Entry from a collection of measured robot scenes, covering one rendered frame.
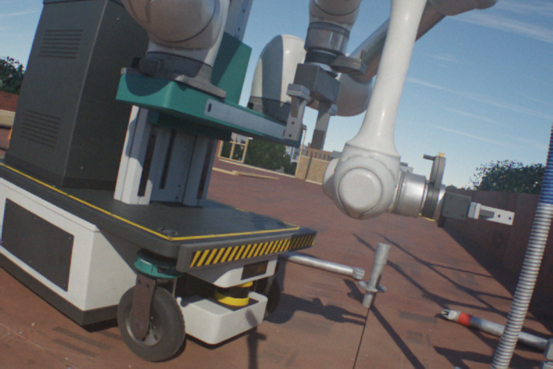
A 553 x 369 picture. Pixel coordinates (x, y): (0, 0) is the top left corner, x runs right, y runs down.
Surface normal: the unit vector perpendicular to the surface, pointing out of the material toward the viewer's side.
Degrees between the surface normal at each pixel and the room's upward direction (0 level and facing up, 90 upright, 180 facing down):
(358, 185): 101
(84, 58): 90
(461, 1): 158
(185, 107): 90
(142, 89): 90
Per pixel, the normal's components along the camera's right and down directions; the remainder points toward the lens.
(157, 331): -0.51, -0.12
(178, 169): 0.87, 0.20
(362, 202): -0.32, 0.05
